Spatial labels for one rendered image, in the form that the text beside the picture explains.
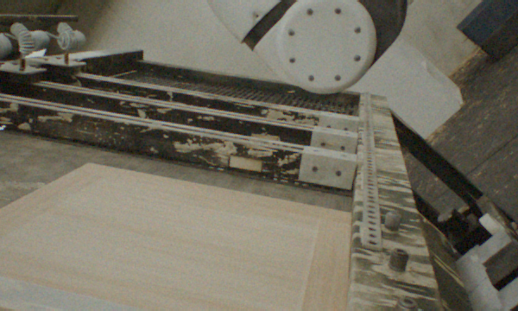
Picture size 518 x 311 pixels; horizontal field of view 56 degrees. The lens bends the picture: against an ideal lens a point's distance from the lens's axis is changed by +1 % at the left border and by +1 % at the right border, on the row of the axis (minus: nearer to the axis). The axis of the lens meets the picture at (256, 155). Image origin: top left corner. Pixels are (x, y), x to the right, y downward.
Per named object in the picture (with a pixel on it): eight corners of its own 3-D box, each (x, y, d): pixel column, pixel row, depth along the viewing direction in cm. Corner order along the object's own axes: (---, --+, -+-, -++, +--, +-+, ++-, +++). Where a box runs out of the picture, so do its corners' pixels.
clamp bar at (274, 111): (354, 143, 156) (369, 68, 149) (22, 87, 175) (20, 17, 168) (355, 136, 165) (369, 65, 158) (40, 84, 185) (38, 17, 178)
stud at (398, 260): (405, 276, 68) (409, 257, 67) (388, 271, 69) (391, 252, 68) (404, 267, 71) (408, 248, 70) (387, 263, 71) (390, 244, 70)
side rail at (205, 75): (356, 117, 226) (360, 94, 223) (135, 83, 245) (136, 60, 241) (356, 115, 234) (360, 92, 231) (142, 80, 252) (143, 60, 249)
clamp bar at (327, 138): (353, 164, 134) (369, 77, 126) (-29, 97, 153) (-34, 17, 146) (353, 154, 143) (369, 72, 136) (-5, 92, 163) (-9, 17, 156)
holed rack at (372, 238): (382, 251, 74) (382, 248, 74) (362, 247, 75) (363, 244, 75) (370, 93, 230) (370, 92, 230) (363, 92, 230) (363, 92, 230)
